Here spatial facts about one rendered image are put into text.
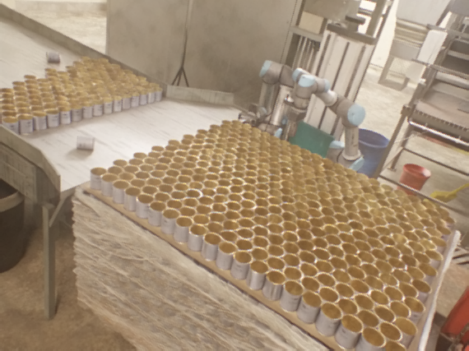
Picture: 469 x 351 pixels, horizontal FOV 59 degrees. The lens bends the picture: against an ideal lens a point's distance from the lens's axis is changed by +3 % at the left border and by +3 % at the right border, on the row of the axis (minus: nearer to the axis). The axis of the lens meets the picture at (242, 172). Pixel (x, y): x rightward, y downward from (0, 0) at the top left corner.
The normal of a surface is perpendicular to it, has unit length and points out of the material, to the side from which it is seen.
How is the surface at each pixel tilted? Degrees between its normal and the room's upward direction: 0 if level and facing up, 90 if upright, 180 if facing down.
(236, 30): 90
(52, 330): 0
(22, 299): 0
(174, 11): 90
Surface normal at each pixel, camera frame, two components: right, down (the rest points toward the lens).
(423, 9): -0.57, 0.45
